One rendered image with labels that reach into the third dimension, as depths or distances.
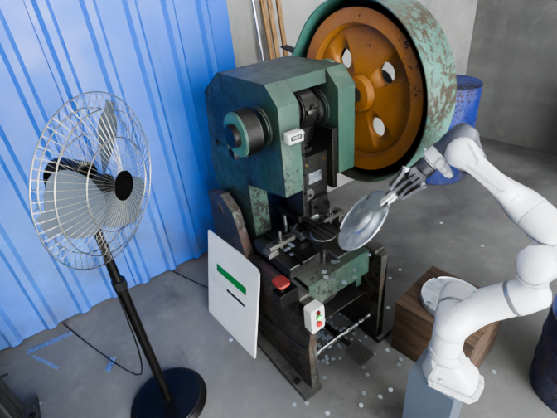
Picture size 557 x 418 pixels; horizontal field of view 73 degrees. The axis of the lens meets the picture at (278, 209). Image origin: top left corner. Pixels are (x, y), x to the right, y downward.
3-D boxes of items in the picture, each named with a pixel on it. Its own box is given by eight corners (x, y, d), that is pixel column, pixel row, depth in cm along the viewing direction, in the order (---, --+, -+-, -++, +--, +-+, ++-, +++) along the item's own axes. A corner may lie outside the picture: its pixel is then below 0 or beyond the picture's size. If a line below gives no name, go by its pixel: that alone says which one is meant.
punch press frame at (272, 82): (370, 317, 212) (383, 67, 141) (312, 360, 192) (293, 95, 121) (285, 251, 268) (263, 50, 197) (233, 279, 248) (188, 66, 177)
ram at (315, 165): (335, 207, 175) (333, 148, 160) (310, 220, 168) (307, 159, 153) (310, 194, 188) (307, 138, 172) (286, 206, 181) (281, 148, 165)
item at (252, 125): (278, 163, 149) (273, 108, 137) (254, 172, 144) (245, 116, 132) (248, 148, 165) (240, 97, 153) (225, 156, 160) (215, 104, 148)
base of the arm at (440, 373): (490, 376, 145) (498, 352, 138) (471, 412, 135) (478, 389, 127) (433, 345, 159) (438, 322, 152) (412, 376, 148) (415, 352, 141)
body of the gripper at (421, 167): (433, 165, 144) (414, 182, 148) (419, 152, 141) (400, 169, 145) (440, 174, 137) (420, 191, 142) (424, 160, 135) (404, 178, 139)
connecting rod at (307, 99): (327, 166, 165) (326, 86, 147) (306, 176, 160) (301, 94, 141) (297, 153, 180) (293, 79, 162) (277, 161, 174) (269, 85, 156)
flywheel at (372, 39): (414, 183, 191) (487, 41, 138) (387, 198, 181) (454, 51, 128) (322, 111, 227) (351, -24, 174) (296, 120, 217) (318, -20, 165)
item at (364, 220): (383, 238, 137) (381, 237, 136) (332, 259, 159) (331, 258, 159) (394, 181, 153) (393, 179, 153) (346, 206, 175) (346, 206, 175)
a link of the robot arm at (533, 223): (599, 245, 100) (607, 245, 111) (542, 199, 110) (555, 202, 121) (538, 289, 109) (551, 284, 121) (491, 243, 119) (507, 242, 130)
